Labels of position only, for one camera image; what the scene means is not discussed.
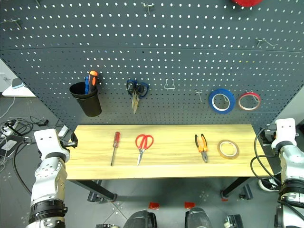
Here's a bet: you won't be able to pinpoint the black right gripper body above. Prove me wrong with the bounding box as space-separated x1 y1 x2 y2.
260 127 277 144

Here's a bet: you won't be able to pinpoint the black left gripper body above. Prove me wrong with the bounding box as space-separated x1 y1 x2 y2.
59 132 78 149

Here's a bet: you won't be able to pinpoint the dark grey pegboard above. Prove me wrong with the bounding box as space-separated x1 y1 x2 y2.
0 0 304 131

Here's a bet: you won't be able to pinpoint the white power adapter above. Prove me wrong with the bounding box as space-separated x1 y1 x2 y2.
57 125 70 138

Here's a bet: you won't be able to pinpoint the black cup holder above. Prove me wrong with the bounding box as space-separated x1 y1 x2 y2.
69 82 102 117

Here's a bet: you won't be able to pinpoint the red tape roll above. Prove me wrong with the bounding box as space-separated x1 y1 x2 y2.
238 92 262 112

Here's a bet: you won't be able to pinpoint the white rounded floor object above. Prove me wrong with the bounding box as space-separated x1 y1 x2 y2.
258 177 281 191

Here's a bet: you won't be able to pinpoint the tan tape roll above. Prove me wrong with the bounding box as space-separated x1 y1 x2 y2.
217 139 240 160

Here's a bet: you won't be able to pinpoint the black metal table leg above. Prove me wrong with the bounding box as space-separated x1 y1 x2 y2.
75 180 118 203
220 177 257 199

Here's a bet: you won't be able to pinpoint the black caster wheel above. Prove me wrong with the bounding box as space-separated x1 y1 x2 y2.
238 183 254 200

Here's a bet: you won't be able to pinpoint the blue tape roll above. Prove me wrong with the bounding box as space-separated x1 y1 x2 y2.
209 88 237 115

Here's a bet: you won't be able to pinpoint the orange and black screwdriver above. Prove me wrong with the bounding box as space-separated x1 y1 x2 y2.
88 70 99 94

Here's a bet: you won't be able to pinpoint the white side table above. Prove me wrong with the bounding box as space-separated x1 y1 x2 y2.
1 78 37 98

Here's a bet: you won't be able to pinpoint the long metal pegboard hook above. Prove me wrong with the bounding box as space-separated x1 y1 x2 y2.
0 18 22 30
255 38 279 48
142 2 155 16

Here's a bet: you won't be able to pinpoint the dark rounded shape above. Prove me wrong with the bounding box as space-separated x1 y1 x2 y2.
123 209 158 228
185 207 212 228

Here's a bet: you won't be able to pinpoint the large red round object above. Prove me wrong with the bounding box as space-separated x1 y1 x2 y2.
231 0 264 7

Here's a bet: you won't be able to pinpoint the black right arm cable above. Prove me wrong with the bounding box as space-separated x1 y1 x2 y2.
250 127 284 189

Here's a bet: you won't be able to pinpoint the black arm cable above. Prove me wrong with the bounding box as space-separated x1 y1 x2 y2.
250 127 284 189
13 139 41 196

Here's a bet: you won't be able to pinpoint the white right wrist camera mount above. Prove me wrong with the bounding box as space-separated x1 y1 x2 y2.
270 118 297 149

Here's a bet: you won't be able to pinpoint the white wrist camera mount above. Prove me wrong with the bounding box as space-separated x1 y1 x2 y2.
34 129 71 161
270 118 297 149

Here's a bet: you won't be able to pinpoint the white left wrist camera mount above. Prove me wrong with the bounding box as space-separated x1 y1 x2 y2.
34 129 71 161

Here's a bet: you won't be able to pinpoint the red handled screwdriver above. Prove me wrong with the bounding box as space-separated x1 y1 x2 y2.
110 131 121 167

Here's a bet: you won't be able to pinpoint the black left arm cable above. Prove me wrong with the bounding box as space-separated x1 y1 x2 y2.
13 139 41 196

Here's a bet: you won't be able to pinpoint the orange handled pliers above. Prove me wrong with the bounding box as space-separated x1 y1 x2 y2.
194 133 209 163

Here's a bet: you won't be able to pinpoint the white power strip with cables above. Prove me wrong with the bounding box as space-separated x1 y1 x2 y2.
0 118 49 143

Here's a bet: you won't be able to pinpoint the red handled scissors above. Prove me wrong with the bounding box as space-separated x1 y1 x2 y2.
135 134 154 166

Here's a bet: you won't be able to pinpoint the blue handled scissors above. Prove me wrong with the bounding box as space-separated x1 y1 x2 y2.
126 79 150 114

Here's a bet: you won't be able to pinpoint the trapezoid wire pegboard hook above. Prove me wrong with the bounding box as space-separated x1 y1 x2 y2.
163 78 176 91

